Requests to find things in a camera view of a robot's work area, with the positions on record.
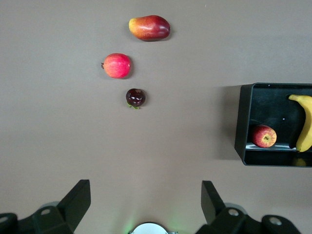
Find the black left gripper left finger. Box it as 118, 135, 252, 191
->
0, 179, 91, 234

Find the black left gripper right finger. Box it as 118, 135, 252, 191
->
195, 180, 303, 234

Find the black plastic box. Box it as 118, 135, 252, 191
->
234, 82, 312, 167

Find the red yellow apple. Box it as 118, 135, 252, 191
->
252, 125, 277, 148

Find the yellow banana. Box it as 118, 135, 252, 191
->
288, 94, 312, 153

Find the brown table cover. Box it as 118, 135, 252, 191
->
0, 0, 312, 234

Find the dark purple mangosteen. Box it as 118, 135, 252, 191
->
125, 88, 146, 109

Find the red yellow mango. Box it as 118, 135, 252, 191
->
128, 15, 171, 41

